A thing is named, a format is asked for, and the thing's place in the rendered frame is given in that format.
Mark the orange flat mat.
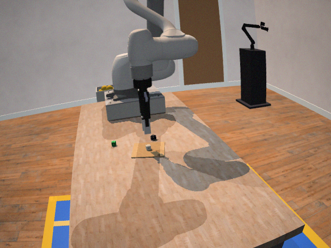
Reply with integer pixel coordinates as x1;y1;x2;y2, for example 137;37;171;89
131;142;165;158

